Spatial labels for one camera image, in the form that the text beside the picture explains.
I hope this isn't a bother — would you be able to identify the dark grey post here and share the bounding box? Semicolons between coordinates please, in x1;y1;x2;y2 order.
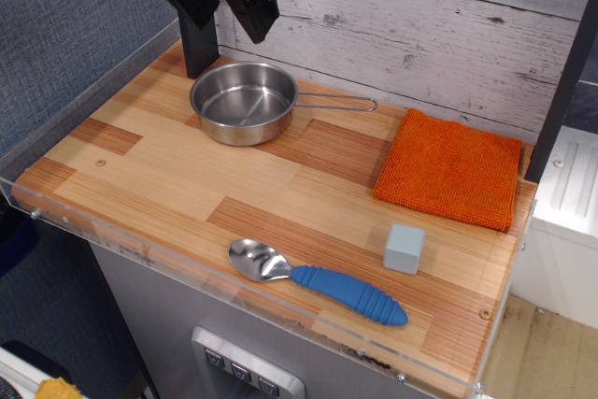
178;0;220;78
525;0;598;184

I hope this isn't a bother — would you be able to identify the grey cube block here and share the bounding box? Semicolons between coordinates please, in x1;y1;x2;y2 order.
383;223;425;275

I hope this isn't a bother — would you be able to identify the clear acrylic table guard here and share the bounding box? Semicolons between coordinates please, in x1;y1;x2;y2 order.
1;24;536;398

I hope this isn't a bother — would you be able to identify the yellow and black bag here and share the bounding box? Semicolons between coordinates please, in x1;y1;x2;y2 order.
34;378;83;399

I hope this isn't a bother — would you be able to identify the dark grey left post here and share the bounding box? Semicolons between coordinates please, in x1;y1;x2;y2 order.
178;0;220;78

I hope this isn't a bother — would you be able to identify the orange folded cloth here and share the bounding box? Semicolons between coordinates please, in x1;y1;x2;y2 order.
373;108;522;232

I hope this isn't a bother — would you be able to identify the spoon with blue handle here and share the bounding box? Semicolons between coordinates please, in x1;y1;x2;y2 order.
228;238;408;326

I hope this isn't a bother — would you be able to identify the dark grey right post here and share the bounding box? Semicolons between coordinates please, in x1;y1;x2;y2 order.
525;0;598;184

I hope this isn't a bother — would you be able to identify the white appliance on right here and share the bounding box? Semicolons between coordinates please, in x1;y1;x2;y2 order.
510;126;597;328

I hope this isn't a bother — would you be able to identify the silver dispenser button panel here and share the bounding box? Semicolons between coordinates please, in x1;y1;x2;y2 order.
191;326;306;398

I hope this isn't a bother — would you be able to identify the silver steel pan with handle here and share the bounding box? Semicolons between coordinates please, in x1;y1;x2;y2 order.
189;61;378;148

